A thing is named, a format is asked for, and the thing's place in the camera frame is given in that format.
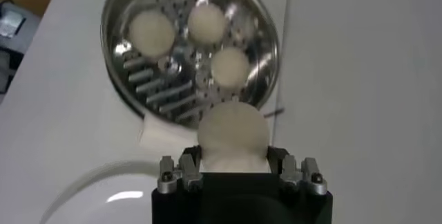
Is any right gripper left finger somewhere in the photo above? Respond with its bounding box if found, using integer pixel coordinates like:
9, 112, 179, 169
157, 145, 204, 195

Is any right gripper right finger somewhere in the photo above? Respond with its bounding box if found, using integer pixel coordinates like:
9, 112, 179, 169
267, 145, 329, 196

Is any white round plate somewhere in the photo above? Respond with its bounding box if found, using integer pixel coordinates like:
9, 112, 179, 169
39, 160, 164, 224

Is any white steamed baozi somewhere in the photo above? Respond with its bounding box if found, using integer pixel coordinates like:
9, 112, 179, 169
186, 2, 229, 45
128, 10, 177, 59
196, 100, 271, 174
210, 46, 251, 90

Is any stainless steel steamer basket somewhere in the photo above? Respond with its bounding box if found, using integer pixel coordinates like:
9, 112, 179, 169
99, 0, 281, 153

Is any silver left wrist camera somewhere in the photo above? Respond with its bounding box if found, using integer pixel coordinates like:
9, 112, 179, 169
0, 10, 27, 39

